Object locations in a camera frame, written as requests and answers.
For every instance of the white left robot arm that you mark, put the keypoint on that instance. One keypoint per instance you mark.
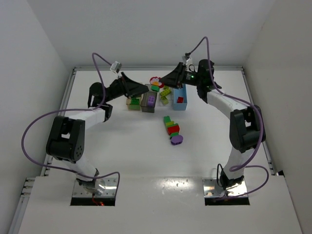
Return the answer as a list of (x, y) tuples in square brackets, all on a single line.
[(67, 136)]

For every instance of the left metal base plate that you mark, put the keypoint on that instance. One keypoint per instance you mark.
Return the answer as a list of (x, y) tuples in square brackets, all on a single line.
[(99, 188)]

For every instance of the lime long lego brick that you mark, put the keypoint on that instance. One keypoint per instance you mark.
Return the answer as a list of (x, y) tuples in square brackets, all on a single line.
[(165, 92)]

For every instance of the clear plastic bin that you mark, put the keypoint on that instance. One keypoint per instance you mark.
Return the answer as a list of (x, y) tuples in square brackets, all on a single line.
[(169, 97)]

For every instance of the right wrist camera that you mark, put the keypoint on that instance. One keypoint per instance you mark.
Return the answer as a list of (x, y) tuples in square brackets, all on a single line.
[(187, 60)]

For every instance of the red white flower lego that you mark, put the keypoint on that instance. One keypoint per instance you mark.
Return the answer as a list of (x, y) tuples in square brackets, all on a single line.
[(156, 82)]

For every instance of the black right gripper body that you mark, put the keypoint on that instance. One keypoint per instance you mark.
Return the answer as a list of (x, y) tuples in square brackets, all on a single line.
[(181, 73)]

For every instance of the small green lego brick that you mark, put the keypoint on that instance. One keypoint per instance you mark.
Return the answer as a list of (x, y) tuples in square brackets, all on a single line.
[(155, 88)]

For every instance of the orange translucent bin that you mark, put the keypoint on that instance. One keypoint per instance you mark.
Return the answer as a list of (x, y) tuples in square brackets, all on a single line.
[(133, 107)]

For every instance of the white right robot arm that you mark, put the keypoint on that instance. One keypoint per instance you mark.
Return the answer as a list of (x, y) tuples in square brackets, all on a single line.
[(246, 131)]

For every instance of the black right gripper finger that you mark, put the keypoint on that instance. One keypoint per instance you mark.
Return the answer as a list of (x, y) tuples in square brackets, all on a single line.
[(171, 82), (174, 75)]

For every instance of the red lego brick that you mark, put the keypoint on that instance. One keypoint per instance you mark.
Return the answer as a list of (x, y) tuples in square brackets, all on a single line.
[(180, 99)]

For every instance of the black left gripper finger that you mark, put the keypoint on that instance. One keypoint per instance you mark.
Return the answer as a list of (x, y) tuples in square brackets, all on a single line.
[(131, 85), (136, 93)]

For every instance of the blue plastic bin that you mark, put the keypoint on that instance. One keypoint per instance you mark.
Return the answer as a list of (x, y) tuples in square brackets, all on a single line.
[(179, 93)]

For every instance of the green square lego brick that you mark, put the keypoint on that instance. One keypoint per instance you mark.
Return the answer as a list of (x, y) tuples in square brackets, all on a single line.
[(135, 101)]

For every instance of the purple rounded lego brick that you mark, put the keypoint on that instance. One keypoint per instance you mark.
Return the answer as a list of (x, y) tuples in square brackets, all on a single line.
[(176, 140)]

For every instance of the red green lego stack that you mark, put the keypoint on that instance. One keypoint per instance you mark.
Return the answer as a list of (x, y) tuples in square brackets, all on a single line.
[(172, 128)]

